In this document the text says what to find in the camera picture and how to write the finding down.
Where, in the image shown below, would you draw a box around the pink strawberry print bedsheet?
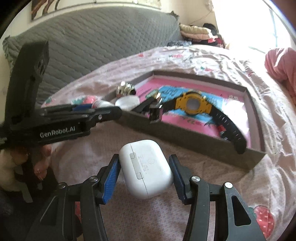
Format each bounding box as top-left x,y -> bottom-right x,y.
42,44 -> 296,241

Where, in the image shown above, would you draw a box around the yellow and black wristwatch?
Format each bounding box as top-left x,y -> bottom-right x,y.
149,91 -> 247,155

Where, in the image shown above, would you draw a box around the window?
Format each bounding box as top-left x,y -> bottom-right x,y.
268,7 -> 293,48

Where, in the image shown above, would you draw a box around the white jar lid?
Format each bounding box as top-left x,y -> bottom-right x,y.
115,95 -> 140,112

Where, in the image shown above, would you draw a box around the pink and blue book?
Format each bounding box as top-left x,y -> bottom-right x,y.
136,77 -> 252,149

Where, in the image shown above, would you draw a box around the grey quilted headboard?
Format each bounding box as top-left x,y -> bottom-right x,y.
2,7 -> 183,107

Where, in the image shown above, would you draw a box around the white bottle with pink label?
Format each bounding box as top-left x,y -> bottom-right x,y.
92,100 -> 114,108

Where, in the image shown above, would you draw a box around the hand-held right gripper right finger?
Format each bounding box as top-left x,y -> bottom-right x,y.
168,154 -> 266,241

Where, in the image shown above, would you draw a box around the brown cardboard box tray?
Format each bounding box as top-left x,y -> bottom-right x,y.
109,71 -> 266,171

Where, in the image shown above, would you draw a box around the person's left forearm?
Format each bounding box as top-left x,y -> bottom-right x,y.
0,152 -> 20,192

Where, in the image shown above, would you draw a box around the wall painting panels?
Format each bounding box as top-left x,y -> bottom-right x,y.
31,0 -> 162,11

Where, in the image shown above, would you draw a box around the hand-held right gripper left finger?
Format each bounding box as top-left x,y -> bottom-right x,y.
25,153 -> 121,241

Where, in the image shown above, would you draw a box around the white earbuds case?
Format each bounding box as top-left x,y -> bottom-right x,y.
119,139 -> 174,200

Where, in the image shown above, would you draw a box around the pile of folded clothes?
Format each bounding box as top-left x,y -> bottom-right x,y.
179,22 -> 227,48

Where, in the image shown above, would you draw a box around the dark patterned cloth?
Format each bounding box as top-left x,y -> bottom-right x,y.
166,40 -> 193,47

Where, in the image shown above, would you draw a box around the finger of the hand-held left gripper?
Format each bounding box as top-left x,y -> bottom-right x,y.
42,104 -> 99,114
76,106 -> 123,131

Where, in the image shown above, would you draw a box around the pink duvet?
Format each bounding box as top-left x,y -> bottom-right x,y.
265,47 -> 296,105

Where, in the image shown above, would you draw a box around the person's left hand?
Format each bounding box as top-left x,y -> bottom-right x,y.
13,144 -> 55,182

